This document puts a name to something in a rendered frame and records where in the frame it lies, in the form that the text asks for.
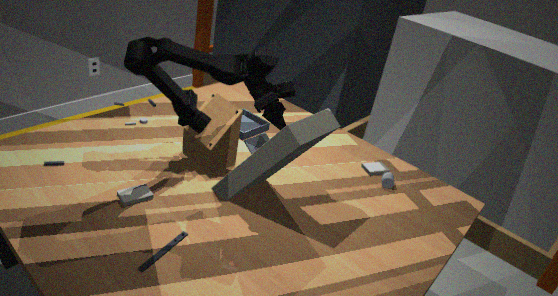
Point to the grey cylinder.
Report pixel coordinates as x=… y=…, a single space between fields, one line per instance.
x=388 y=180

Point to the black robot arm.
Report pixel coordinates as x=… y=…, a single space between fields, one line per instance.
x=140 y=60

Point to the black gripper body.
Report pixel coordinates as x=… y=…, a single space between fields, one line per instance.
x=264 y=98

